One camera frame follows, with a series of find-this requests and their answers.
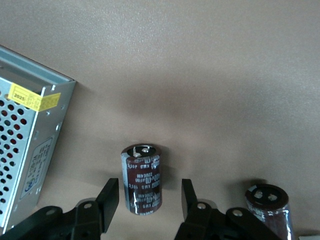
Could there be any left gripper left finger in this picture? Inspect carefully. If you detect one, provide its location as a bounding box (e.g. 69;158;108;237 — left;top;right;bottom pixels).
0;177;120;240

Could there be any short brown electrolytic capacitor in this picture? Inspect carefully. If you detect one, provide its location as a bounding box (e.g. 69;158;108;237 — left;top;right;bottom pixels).
120;143;163;216

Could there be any long brown electrolytic capacitor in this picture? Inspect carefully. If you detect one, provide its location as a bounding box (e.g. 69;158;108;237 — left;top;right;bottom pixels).
244;183;294;240

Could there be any perforated metal power supply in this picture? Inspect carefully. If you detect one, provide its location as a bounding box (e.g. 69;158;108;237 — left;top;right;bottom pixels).
0;44;77;235

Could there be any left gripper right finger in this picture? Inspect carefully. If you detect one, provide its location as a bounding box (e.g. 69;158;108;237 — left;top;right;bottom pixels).
174;178;285;240

